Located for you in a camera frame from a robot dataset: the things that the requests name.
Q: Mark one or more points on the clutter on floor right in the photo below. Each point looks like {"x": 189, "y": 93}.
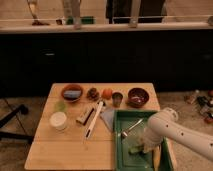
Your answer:
{"x": 205, "y": 104}

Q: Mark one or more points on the green round lid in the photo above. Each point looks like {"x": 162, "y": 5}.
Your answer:
{"x": 60, "y": 106}

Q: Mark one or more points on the white handled knife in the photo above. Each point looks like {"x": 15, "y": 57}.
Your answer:
{"x": 92, "y": 124}

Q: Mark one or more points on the green plastic tray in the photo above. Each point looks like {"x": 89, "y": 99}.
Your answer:
{"x": 124, "y": 160}

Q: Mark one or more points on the dark red bowl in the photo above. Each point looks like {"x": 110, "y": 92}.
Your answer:
{"x": 137, "y": 97}

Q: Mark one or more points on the yellow wooden utensil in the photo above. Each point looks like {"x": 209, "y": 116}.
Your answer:
{"x": 156, "y": 158}

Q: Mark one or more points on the small metal cup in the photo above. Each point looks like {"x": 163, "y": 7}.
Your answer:
{"x": 117, "y": 99}

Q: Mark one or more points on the white cylindrical cup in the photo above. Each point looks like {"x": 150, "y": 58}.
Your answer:
{"x": 58, "y": 120}

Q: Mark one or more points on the brown wooden block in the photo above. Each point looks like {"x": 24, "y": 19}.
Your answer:
{"x": 83, "y": 118}

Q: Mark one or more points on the black chair base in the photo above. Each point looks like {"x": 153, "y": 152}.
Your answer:
{"x": 11, "y": 126}

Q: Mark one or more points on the brown pine cone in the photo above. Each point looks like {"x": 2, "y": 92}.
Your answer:
{"x": 93, "y": 94}

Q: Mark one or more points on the orange fruit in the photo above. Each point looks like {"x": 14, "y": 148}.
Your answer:
{"x": 107, "y": 93}

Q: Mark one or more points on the metal spoon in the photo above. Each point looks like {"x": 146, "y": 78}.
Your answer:
{"x": 125, "y": 132}

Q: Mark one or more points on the grey folded cloth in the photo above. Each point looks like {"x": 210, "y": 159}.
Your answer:
{"x": 108, "y": 118}

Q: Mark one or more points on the orange bowl with blue sponge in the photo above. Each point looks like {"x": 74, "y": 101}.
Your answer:
{"x": 72, "y": 92}

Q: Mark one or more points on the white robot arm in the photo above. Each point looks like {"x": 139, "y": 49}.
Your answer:
{"x": 163, "y": 124}

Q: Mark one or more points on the green pepper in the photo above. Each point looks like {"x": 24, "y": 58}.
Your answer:
{"x": 136, "y": 149}

